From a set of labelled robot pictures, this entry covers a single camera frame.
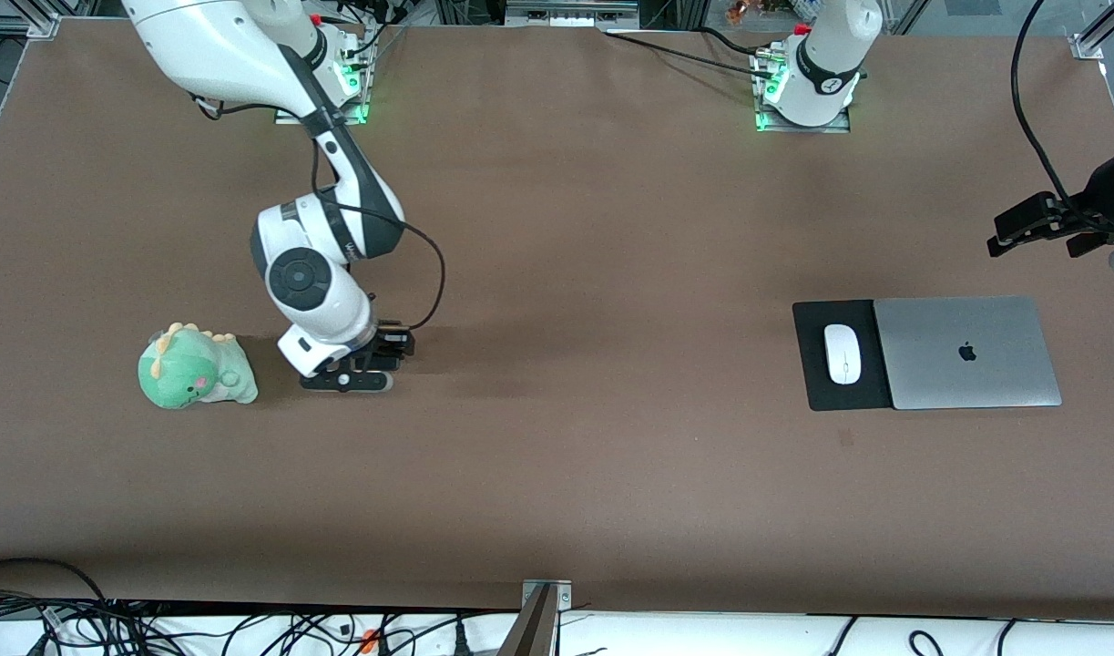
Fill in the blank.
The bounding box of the white computer mouse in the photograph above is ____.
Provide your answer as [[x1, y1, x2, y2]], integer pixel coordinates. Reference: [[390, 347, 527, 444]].
[[823, 323, 863, 385]]

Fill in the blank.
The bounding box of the black mouse pad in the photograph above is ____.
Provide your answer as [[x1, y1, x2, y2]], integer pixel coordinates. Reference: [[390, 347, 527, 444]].
[[792, 299, 894, 412]]

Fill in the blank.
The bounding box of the green dinosaur plush toy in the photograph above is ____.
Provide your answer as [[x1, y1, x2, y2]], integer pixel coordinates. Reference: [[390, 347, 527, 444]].
[[138, 322, 259, 410]]

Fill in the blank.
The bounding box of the silver closed laptop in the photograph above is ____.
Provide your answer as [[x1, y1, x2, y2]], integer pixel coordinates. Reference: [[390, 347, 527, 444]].
[[874, 295, 1064, 411]]

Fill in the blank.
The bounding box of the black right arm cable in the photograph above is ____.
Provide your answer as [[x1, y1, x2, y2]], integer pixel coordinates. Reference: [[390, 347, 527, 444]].
[[311, 128, 448, 333]]

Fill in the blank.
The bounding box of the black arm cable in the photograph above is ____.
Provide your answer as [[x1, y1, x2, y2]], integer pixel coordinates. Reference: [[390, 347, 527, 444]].
[[1010, 0, 1090, 224], [311, 128, 448, 333]]

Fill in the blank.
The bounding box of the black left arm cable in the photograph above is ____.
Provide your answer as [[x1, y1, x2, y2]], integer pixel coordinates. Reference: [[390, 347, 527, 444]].
[[1010, 0, 1090, 224]]

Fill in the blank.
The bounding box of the aluminium frame corner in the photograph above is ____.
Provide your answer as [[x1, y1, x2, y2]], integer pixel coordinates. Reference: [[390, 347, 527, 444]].
[[1071, 0, 1114, 60], [0, 9, 61, 39]]

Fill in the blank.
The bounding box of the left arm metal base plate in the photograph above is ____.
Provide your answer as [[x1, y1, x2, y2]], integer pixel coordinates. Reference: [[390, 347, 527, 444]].
[[755, 108, 851, 135]]

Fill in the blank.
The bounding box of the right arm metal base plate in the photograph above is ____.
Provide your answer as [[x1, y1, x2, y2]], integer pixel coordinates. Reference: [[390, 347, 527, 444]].
[[274, 91, 368, 126]]

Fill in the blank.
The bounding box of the aluminium profile post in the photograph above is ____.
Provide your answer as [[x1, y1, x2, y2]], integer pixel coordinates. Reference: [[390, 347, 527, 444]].
[[497, 579, 573, 656]]

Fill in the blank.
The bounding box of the thick black floor cable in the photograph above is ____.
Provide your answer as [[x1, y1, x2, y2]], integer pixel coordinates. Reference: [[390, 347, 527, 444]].
[[0, 558, 111, 607]]

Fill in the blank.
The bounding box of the short black table cable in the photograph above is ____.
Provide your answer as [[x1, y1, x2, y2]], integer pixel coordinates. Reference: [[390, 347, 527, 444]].
[[698, 26, 772, 56]]

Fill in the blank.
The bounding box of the silver network switch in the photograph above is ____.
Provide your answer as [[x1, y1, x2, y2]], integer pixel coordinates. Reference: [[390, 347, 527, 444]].
[[506, 0, 639, 26]]

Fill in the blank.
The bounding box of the long black table cable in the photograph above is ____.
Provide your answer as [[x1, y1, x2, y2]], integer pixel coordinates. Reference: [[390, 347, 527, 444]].
[[602, 32, 776, 81]]

